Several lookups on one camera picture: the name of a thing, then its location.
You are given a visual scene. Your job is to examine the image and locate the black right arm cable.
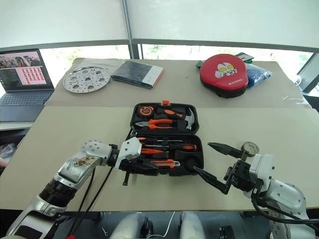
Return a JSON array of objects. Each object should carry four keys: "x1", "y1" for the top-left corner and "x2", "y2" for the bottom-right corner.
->
[{"x1": 251, "y1": 194, "x2": 319, "y2": 229}]

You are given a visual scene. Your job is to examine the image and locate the clear plastic bag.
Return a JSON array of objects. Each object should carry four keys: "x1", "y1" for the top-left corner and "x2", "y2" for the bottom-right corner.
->
[{"x1": 74, "y1": 58, "x2": 128, "y2": 75}]

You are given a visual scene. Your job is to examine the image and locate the orange handled pliers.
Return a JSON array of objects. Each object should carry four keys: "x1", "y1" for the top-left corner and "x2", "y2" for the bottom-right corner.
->
[{"x1": 135, "y1": 119, "x2": 173, "y2": 130}]

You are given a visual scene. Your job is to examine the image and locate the black orange handled screwdriver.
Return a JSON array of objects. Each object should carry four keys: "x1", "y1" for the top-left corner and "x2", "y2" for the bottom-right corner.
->
[
  {"x1": 138, "y1": 136, "x2": 184, "y2": 144},
  {"x1": 144, "y1": 143, "x2": 198, "y2": 152}
]

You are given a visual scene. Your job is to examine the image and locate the blue mesh bag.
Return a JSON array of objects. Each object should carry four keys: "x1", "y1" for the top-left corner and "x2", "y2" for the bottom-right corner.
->
[{"x1": 245, "y1": 62, "x2": 273, "y2": 88}]

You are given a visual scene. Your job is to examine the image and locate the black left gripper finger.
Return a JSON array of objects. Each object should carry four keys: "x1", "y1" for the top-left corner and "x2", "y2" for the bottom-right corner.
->
[
  {"x1": 136, "y1": 158, "x2": 160, "y2": 167},
  {"x1": 134, "y1": 166, "x2": 160, "y2": 176}
]

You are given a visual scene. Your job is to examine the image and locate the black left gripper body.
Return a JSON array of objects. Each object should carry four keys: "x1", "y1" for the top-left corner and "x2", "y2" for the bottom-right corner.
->
[{"x1": 119, "y1": 159, "x2": 140, "y2": 186}]

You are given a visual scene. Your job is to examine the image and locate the open laptop computer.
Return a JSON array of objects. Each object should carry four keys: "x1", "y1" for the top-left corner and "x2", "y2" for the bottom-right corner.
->
[{"x1": 0, "y1": 48, "x2": 55, "y2": 122}]

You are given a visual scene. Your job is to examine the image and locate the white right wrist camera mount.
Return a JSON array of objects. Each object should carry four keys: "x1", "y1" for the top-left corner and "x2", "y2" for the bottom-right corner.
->
[{"x1": 249, "y1": 153, "x2": 276, "y2": 191}]

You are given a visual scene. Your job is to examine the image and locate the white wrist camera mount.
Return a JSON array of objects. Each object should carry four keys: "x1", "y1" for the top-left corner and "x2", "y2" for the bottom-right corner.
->
[
  {"x1": 114, "y1": 137, "x2": 142, "y2": 171},
  {"x1": 249, "y1": 153, "x2": 276, "y2": 191}
]

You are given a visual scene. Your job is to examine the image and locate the ribbed metal pole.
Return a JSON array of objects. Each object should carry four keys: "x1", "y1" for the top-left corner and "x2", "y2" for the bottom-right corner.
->
[{"x1": 122, "y1": 0, "x2": 133, "y2": 59}]

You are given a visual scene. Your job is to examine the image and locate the dark folded cloth package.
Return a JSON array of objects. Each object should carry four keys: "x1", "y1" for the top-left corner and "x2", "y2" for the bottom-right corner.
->
[{"x1": 111, "y1": 60, "x2": 165, "y2": 89}]

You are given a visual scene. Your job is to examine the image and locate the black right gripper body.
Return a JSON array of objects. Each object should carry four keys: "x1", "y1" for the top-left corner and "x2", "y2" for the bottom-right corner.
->
[{"x1": 223, "y1": 159, "x2": 264, "y2": 199}]

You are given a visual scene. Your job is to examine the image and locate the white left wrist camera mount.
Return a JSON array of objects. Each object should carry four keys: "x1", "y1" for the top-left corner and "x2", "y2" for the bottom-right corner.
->
[{"x1": 114, "y1": 137, "x2": 142, "y2": 171}]

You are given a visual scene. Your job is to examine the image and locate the thin white cable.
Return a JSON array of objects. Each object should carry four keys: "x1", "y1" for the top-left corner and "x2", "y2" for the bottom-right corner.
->
[{"x1": 149, "y1": 211, "x2": 175, "y2": 238}]

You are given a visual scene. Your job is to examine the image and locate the red cartoon boxing pad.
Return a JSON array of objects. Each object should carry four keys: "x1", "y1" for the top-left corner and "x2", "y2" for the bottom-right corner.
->
[{"x1": 199, "y1": 53, "x2": 250, "y2": 99}]

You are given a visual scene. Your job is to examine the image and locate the orange black tape measure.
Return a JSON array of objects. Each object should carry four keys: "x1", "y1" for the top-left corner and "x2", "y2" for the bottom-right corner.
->
[{"x1": 139, "y1": 105, "x2": 155, "y2": 117}]

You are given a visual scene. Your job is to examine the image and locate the grey window frame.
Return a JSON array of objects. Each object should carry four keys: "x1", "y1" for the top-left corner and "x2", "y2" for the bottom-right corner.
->
[{"x1": 0, "y1": 38, "x2": 319, "y2": 60}]

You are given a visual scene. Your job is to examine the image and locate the orange black utility knife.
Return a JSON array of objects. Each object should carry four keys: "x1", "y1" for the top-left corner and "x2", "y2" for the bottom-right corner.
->
[{"x1": 149, "y1": 159, "x2": 181, "y2": 168}]

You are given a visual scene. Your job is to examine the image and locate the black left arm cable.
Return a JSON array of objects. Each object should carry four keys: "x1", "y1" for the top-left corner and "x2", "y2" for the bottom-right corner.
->
[{"x1": 71, "y1": 164, "x2": 113, "y2": 237}]

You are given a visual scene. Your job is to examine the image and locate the claw hammer orange black handle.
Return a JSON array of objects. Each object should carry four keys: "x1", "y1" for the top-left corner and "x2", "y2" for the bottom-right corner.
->
[{"x1": 156, "y1": 106, "x2": 197, "y2": 130}]

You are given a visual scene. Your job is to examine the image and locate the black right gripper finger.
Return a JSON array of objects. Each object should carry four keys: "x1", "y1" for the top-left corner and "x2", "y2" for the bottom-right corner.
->
[
  {"x1": 192, "y1": 165, "x2": 233, "y2": 196},
  {"x1": 207, "y1": 142, "x2": 247, "y2": 160}
]

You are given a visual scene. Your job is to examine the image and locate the black plastic tool case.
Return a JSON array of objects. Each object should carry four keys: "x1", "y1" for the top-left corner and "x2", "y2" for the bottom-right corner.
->
[{"x1": 124, "y1": 100, "x2": 205, "y2": 177}]

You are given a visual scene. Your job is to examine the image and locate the perforated steel steamer plate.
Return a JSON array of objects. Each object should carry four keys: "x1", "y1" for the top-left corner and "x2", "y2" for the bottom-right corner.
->
[{"x1": 62, "y1": 66, "x2": 111, "y2": 94}]

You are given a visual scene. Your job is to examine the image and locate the silver rounded robot shell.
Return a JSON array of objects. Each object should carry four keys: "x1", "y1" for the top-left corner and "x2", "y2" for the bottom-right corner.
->
[
  {"x1": 109, "y1": 212, "x2": 153, "y2": 239},
  {"x1": 178, "y1": 211, "x2": 206, "y2": 239}
]

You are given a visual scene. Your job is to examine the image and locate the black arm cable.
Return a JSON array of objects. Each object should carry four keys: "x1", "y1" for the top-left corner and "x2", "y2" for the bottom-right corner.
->
[
  {"x1": 251, "y1": 194, "x2": 319, "y2": 229},
  {"x1": 71, "y1": 164, "x2": 113, "y2": 237}
]

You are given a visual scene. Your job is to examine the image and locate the orange test pen screwdriver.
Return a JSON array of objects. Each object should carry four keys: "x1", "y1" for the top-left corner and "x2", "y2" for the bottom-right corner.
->
[{"x1": 140, "y1": 148, "x2": 165, "y2": 155}]

